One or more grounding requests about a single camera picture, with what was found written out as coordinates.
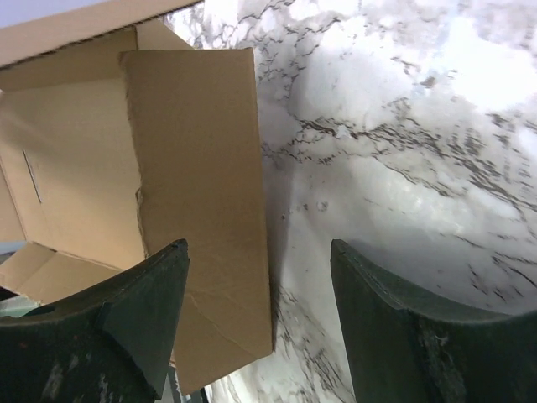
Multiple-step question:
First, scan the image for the brown cardboard box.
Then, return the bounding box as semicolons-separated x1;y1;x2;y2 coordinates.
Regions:
1;1;273;394

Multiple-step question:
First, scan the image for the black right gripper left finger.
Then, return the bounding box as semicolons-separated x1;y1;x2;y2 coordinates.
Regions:
1;239;190;402

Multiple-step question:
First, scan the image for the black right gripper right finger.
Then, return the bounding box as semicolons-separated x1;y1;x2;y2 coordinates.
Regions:
331;239;536;403

